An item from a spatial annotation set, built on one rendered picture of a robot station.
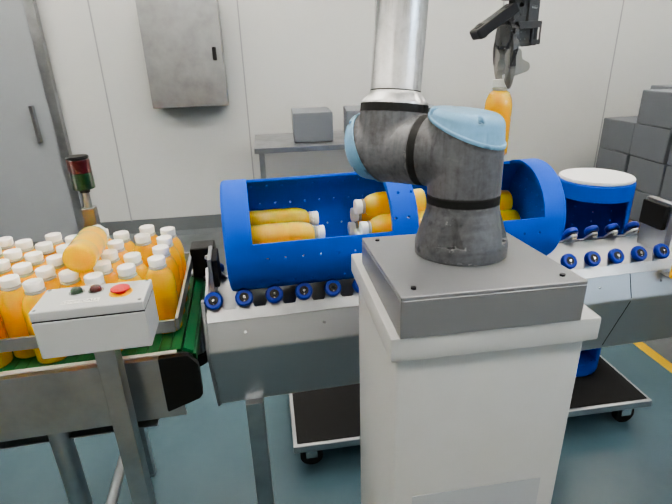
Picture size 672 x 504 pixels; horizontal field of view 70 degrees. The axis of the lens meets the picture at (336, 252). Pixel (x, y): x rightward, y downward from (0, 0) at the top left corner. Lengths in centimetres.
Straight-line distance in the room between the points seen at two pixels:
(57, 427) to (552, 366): 105
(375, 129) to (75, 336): 67
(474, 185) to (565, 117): 463
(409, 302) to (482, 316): 11
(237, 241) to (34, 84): 379
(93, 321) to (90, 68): 379
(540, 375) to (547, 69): 451
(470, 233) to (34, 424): 103
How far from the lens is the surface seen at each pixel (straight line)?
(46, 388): 126
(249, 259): 114
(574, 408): 230
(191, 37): 428
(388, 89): 83
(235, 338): 125
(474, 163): 75
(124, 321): 100
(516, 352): 79
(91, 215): 167
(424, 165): 77
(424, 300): 66
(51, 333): 105
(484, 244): 77
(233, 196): 117
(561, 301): 76
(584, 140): 553
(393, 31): 84
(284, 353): 128
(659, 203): 175
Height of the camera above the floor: 152
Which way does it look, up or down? 22 degrees down
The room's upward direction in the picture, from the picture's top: 2 degrees counter-clockwise
